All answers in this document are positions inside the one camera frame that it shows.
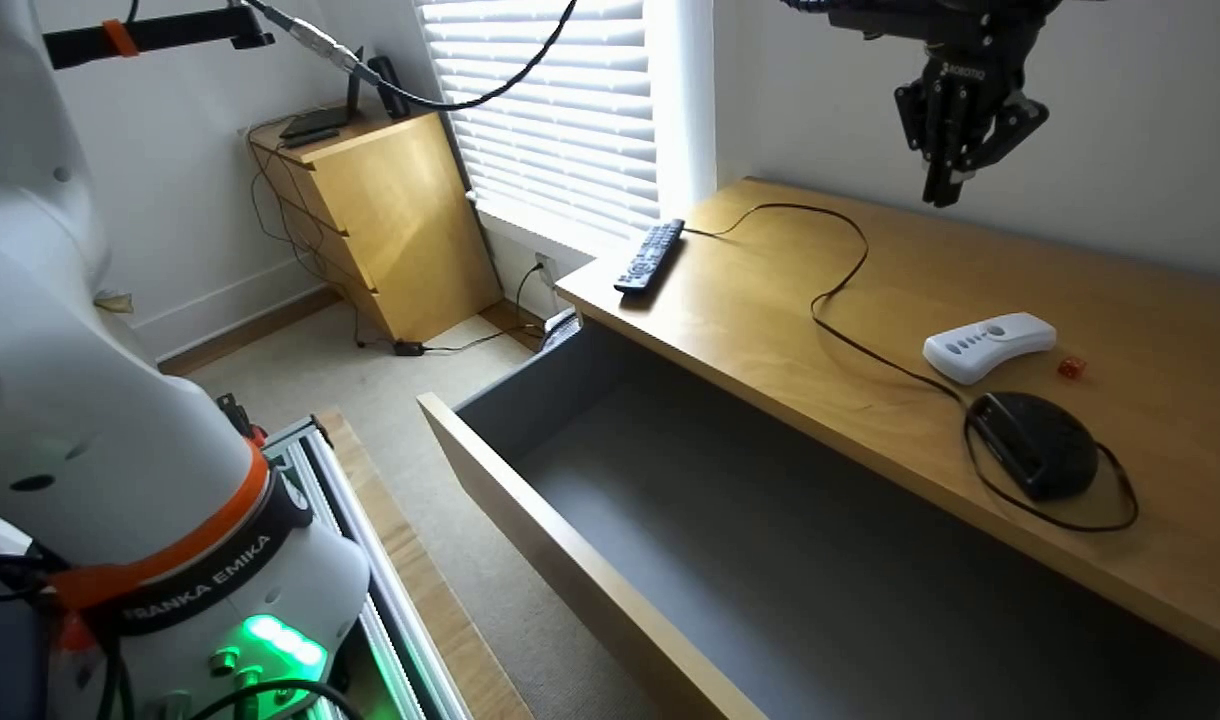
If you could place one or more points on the white wall outlet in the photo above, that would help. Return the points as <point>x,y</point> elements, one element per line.
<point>115,303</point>

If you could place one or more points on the white window frame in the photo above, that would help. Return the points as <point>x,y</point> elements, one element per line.
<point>682,105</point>

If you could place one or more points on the white slatted window blinds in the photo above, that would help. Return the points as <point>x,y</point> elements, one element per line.
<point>553,133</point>

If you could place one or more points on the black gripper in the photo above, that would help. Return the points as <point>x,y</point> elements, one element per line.
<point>968,62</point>

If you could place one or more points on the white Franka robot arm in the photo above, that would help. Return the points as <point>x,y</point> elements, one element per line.
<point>72,333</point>

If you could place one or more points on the light wooden desk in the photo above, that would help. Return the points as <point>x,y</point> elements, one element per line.
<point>792,333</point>

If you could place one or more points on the open wooden drawer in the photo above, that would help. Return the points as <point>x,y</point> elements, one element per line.
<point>771,560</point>

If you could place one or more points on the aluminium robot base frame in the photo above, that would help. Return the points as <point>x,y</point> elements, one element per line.
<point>369,575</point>

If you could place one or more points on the power strip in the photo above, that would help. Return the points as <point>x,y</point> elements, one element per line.
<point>556,329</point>

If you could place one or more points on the black bar with orange band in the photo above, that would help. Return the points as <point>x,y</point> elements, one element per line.
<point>170,35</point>

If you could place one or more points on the small red object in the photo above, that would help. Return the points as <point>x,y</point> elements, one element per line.
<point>1069,367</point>

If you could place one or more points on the round black puck device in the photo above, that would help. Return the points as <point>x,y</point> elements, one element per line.
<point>1035,447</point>

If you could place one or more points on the light wooden dresser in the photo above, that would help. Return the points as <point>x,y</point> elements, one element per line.
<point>392,227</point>

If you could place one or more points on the small white remote control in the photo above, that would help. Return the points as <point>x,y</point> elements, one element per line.
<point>990,344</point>

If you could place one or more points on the long black TV remote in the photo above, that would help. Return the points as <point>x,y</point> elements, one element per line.
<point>650,258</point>

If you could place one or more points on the wooden base platform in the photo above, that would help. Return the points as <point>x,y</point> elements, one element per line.
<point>421,575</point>

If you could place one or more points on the flat black device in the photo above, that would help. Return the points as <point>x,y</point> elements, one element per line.
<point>319,127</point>

